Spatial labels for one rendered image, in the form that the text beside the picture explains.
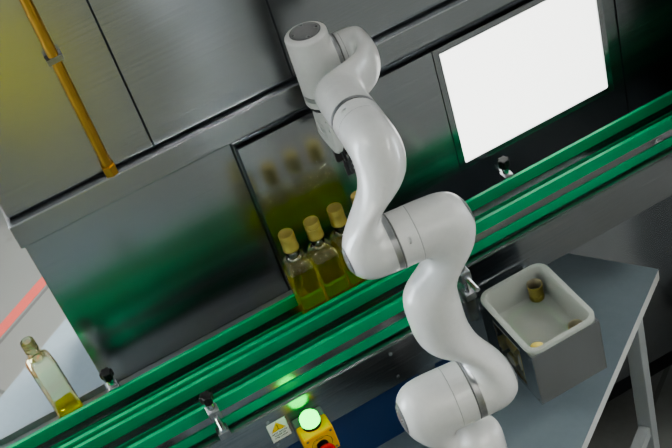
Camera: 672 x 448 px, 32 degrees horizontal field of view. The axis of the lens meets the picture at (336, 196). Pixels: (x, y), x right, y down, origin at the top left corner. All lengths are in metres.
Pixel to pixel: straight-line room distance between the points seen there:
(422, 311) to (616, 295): 0.99
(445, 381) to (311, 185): 0.60
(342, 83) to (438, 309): 0.43
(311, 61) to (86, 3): 0.43
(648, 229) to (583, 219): 0.53
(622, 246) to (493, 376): 1.15
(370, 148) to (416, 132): 0.71
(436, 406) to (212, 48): 0.82
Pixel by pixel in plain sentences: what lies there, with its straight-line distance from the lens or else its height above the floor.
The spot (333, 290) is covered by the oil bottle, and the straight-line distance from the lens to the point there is 2.53.
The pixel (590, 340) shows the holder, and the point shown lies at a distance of 2.57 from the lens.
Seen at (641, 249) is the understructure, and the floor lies 0.57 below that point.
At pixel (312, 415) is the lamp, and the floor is 1.02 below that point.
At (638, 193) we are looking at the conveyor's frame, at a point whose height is 0.99.
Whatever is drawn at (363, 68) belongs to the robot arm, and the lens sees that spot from 2.14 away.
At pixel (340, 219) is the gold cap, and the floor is 1.31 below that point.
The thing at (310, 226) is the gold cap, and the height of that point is 1.33.
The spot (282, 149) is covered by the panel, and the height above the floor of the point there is 1.44.
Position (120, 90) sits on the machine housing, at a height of 1.72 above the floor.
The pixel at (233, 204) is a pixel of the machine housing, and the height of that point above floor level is 1.35.
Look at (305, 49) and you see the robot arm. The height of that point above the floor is 1.73.
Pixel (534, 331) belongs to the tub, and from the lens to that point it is 2.63.
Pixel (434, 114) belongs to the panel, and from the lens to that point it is 2.61.
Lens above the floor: 2.88
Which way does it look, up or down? 39 degrees down
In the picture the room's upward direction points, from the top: 19 degrees counter-clockwise
